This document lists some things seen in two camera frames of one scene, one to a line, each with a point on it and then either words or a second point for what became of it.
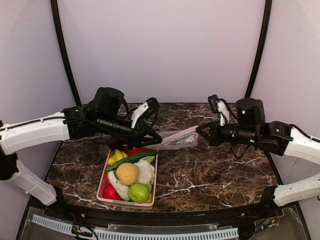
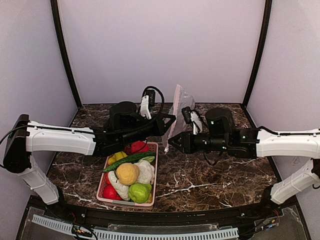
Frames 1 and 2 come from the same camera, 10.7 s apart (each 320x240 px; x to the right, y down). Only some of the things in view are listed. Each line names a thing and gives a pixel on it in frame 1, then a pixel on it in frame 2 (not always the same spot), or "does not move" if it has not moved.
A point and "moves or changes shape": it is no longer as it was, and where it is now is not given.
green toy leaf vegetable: (148, 158) does not move
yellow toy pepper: (117, 155) does not move
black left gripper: (135, 135) → (159, 125)
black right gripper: (214, 134) → (187, 141)
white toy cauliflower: (147, 172) does not move
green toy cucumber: (131, 159) does not move
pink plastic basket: (103, 184) does not move
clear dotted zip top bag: (180, 139) moves or changes shape
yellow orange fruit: (128, 174) does not move
